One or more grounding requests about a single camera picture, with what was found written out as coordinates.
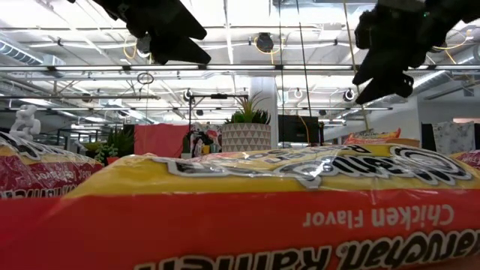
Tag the colourful floral backdrop panel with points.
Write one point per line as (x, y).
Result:
(213, 133)

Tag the small artificial succulent sprig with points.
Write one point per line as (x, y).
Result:
(120, 140)

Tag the orange Maruchan ramen pack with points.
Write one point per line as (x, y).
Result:
(225, 225)
(375, 135)

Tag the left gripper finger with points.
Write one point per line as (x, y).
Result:
(176, 52)
(176, 20)

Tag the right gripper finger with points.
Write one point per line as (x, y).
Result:
(375, 69)
(393, 86)

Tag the black background stand frame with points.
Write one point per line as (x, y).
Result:
(219, 96)

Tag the pale floral cloth panel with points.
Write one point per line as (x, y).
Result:
(453, 137)

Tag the succulent in white patterned pot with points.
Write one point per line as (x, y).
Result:
(245, 137)

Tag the red-orange partition panel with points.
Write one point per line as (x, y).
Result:
(161, 138)

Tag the red Maruchan ramen pack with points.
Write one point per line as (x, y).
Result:
(37, 172)
(470, 159)

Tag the black background panel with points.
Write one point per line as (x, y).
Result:
(426, 137)

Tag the black background monitor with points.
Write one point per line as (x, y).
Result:
(296, 129)

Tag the long ceiling light strip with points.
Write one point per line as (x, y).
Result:
(262, 67)

